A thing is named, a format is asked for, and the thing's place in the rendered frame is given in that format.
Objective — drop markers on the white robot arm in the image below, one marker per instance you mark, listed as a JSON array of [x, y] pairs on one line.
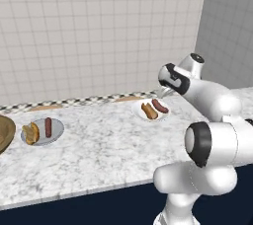
[[210, 99]]

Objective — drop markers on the grey round plate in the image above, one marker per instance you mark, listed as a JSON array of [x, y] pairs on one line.
[[58, 129]]

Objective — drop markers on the golden brown bun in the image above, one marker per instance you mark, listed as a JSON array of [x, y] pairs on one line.
[[149, 111], [31, 133]]

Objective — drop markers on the white round plate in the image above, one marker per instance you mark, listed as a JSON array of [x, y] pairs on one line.
[[138, 111]]

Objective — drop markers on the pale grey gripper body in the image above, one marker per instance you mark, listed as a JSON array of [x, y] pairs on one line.
[[164, 92]]

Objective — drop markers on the reddish brown sausage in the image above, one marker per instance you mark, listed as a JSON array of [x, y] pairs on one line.
[[48, 127], [160, 106]]

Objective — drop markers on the dark blue counter cabinet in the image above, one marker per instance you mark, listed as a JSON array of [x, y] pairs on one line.
[[82, 209]]

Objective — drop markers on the brown wooden bowl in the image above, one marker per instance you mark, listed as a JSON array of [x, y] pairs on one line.
[[4, 133]]

